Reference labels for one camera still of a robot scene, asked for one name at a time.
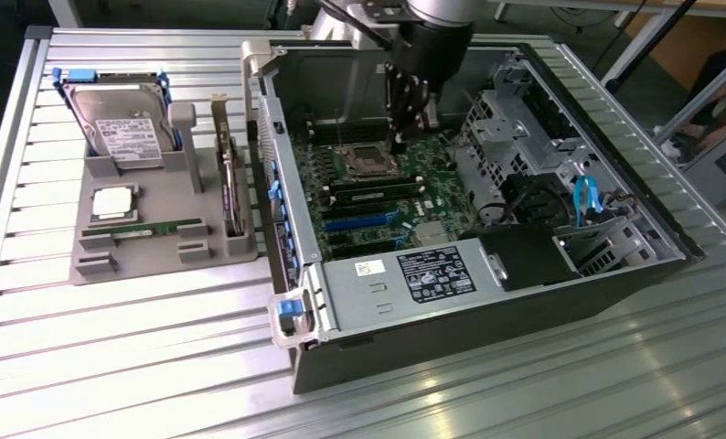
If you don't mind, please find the green motherboard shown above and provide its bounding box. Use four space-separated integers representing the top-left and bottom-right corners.
291 119 480 262

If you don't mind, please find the installed green RAM stick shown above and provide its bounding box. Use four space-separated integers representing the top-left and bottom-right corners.
327 175 426 204

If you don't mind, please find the black fan shroud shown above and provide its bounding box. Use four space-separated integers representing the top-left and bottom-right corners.
476 222 585 293

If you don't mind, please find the black open PC case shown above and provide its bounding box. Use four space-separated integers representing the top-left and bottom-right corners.
239 38 706 396

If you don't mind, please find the blue expansion slot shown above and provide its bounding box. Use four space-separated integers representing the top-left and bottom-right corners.
323 207 402 232

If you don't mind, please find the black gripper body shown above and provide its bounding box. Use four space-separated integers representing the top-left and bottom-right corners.
390 18 476 89

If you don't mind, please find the silver CPU chip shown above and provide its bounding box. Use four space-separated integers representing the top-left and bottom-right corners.
89 186 140 219

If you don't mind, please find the wooden desk with metal legs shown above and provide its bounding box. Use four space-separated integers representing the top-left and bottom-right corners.
492 0 726 94

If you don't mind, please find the CPU socket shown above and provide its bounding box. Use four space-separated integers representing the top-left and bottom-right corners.
334 143 406 178

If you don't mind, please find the blue SATA wire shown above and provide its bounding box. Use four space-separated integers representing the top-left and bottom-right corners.
571 175 606 228

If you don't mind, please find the metal disk bay cage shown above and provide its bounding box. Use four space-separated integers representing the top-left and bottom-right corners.
456 58 586 198

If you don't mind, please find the grey power supply unit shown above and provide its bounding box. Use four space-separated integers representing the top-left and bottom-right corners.
316 237 495 334

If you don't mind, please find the blue case latch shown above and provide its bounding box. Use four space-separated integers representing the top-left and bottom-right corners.
274 298 304 320

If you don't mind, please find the grey computer tower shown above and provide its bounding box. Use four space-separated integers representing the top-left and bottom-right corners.
679 122 726 212

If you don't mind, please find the hard disk in blue carrier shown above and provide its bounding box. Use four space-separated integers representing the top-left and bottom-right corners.
51 67 176 171

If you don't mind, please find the silver chipset heatsink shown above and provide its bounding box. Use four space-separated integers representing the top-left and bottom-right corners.
414 222 454 247

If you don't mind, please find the grey parts rack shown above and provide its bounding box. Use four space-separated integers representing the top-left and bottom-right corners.
68 102 260 287

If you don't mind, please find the graphics card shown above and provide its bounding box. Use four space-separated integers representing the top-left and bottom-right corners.
208 92 251 239

